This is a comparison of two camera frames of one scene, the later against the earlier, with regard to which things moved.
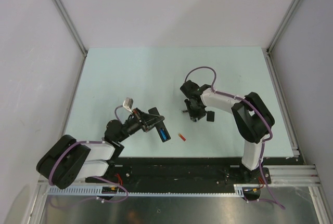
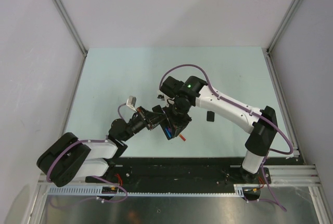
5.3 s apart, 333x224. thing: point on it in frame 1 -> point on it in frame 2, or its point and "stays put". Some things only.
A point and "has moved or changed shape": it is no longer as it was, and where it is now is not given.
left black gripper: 151,119 stays put
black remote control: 161,127 has moved or changed shape
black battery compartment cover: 210,116 stays put
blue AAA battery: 164,134 has moved or changed shape
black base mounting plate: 181,171 stays put
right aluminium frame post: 267,51 stays put
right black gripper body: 195,112 -> 178,115
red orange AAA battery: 181,136 stays put
